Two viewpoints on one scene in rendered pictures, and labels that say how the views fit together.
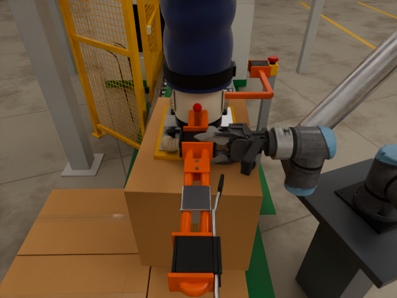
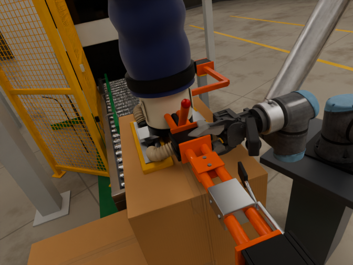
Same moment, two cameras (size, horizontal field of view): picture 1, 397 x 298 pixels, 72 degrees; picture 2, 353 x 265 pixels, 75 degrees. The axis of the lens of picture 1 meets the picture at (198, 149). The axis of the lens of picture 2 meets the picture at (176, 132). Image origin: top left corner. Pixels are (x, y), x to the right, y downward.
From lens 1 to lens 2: 0.21 m
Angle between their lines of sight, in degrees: 11
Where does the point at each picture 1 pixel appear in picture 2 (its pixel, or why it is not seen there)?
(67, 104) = (21, 155)
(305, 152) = (294, 117)
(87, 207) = (76, 249)
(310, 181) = (302, 144)
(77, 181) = (51, 225)
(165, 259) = not seen: outside the picture
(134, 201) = (141, 225)
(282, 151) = (276, 123)
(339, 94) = (296, 60)
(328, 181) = not seen: hidden behind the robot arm
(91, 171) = (63, 211)
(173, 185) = (177, 193)
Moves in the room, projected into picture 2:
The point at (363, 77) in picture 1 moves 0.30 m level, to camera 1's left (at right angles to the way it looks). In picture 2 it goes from (312, 39) to (222, 63)
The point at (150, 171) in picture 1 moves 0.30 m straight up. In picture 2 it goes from (146, 187) to (114, 93)
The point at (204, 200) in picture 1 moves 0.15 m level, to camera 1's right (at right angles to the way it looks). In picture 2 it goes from (240, 195) to (310, 168)
